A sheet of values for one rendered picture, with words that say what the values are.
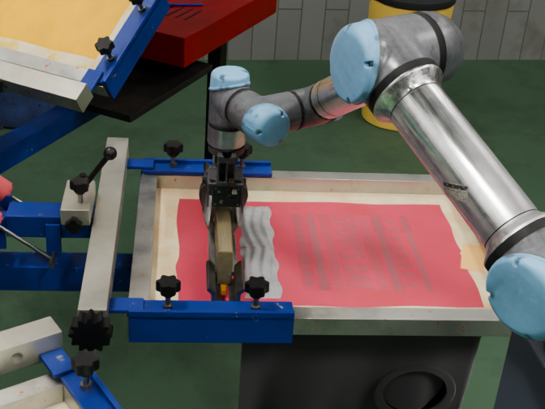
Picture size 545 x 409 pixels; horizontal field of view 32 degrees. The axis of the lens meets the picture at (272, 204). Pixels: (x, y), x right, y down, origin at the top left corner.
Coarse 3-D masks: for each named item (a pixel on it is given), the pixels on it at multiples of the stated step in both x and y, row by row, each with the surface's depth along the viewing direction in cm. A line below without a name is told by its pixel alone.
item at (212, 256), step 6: (210, 234) 198; (234, 234) 199; (210, 240) 196; (234, 240) 197; (210, 246) 194; (234, 246) 195; (210, 252) 192; (234, 252) 193; (210, 258) 190; (234, 258) 191; (234, 264) 189
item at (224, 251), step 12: (216, 216) 193; (228, 216) 193; (216, 228) 191; (228, 228) 188; (216, 240) 189; (228, 240) 184; (216, 252) 188; (228, 252) 181; (216, 264) 187; (228, 264) 182; (216, 276) 186; (228, 276) 184
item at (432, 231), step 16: (192, 208) 215; (272, 208) 218; (288, 208) 218; (304, 208) 219; (320, 208) 219; (336, 208) 220; (352, 208) 220; (368, 208) 221; (384, 208) 221; (400, 208) 222; (416, 208) 222; (432, 208) 223; (192, 224) 209; (272, 224) 211; (288, 224) 212; (416, 224) 216; (432, 224) 216; (448, 224) 217; (192, 240) 203; (272, 240) 206; (288, 240) 206; (416, 240) 210; (432, 240) 210; (448, 240) 210
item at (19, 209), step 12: (12, 204) 194; (24, 204) 195; (36, 204) 195; (48, 204) 195; (60, 204) 196; (12, 216) 191; (24, 216) 191; (36, 216) 191; (48, 216) 191; (12, 228) 192; (24, 228) 192; (36, 228) 192; (84, 228) 193
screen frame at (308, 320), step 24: (144, 192) 213; (360, 192) 227; (384, 192) 227; (408, 192) 228; (432, 192) 228; (144, 216) 204; (144, 240) 196; (144, 264) 188; (144, 288) 181; (312, 312) 178; (336, 312) 178; (360, 312) 179; (384, 312) 179; (408, 312) 180; (432, 312) 180; (456, 312) 181; (480, 312) 181; (504, 336) 182
